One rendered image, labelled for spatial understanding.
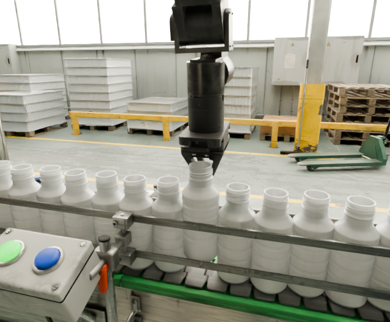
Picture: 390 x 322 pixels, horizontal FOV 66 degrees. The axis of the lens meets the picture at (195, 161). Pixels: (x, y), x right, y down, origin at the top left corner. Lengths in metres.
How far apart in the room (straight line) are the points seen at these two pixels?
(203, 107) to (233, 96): 5.34
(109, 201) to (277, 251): 0.29
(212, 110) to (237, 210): 0.16
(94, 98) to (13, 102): 1.52
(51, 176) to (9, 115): 6.40
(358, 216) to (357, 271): 0.08
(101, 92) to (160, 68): 1.92
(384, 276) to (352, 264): 0.05
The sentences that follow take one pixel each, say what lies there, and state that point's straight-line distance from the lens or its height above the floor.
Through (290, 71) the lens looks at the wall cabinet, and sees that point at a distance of 7.12.
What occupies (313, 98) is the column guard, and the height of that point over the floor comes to 0.90.
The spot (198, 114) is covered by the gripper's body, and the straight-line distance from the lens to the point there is 0.46.
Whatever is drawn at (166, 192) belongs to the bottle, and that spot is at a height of 1.15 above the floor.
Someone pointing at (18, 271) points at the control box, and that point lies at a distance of 0.45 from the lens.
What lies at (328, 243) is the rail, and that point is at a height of 1.11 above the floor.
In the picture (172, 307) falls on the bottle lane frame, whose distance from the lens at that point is 0.56.
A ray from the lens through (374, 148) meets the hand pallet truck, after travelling 4.89.
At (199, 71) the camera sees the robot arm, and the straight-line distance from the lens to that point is 0.44.
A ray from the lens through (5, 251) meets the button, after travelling 0.47.
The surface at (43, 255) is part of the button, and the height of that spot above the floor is 1.12.
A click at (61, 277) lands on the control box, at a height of 1.10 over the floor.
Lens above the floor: 1.34
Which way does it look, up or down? 18 degrees down
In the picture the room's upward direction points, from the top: straight up
